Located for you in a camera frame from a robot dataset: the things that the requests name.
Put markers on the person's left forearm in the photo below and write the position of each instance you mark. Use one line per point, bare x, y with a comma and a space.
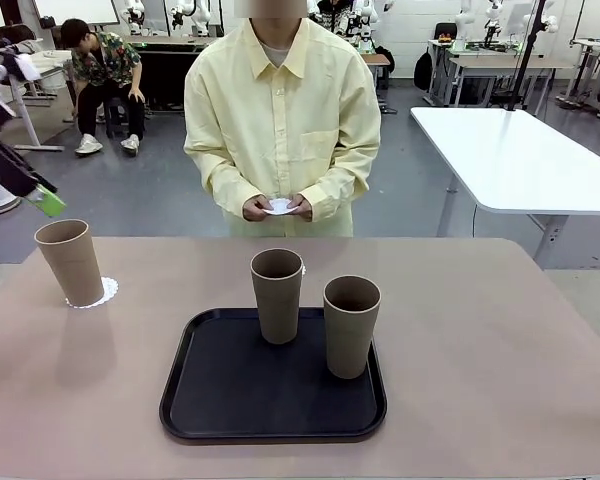
340, 180

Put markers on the brown paper cup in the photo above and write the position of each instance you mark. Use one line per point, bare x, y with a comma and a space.
75, 270
278, 310
349, 340

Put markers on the black backpack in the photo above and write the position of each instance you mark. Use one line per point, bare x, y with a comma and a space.
422, 70

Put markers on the person in floral shirt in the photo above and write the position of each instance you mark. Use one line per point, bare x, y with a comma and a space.
105, 65

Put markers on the black plastic tray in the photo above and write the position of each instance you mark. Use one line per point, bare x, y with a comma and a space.
260, 390

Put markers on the white rounded table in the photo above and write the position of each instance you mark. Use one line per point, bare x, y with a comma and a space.
520, 160

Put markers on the dark lab desk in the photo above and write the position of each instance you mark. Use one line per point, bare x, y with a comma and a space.
165, 70

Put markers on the person in yellow shirt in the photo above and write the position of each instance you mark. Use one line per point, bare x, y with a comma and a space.
280, 115

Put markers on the person's left hand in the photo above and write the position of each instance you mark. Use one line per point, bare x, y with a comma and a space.
302, 207

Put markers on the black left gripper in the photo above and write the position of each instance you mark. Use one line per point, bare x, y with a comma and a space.
2, 167

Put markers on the white projection screen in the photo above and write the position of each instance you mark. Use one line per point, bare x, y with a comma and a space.
75, 10

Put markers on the person's right hand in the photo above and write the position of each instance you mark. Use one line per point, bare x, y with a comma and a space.
254, 210

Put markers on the black tripod stand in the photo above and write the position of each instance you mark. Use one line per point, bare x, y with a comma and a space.
527, 55

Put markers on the white height-adjustable desk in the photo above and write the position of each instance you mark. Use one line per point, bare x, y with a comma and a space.
27, 115

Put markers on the small wooden side table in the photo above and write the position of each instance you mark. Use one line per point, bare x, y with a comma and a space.
377, 61

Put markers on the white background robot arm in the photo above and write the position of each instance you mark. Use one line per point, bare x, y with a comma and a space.
134, 12
465, 20
197, 15
492, 20

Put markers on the black bag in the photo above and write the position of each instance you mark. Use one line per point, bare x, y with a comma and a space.
12, 34

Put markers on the person's right forearm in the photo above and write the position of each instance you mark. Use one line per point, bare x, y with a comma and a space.
220, 182

